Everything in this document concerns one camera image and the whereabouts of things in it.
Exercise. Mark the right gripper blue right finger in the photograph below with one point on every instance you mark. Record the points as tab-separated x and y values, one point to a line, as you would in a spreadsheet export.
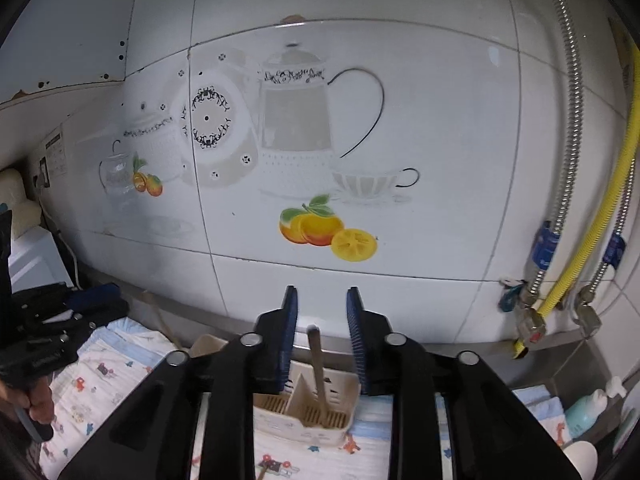
357	320

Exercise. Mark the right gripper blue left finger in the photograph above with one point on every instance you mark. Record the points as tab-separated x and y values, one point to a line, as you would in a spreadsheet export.
286	325

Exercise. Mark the person's left hand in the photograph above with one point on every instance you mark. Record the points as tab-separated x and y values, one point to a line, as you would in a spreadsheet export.
38	401

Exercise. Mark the white cartoon print cloth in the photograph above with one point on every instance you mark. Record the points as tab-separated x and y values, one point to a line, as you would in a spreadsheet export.
118	356

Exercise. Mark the beige plastic utensil holder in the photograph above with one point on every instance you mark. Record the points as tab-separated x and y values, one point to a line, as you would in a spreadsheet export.
294	414

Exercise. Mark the brass water valve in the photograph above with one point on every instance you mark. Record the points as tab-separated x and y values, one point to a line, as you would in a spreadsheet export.
585	316
517	299

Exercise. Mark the teal soap bottle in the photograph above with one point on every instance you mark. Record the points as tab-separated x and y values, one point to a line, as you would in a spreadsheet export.
584	413

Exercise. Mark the white ceramic bowl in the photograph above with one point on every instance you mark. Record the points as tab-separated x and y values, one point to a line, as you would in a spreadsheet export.
584	457

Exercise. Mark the wall instruction label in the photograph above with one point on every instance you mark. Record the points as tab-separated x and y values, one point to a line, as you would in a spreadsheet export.
55	154

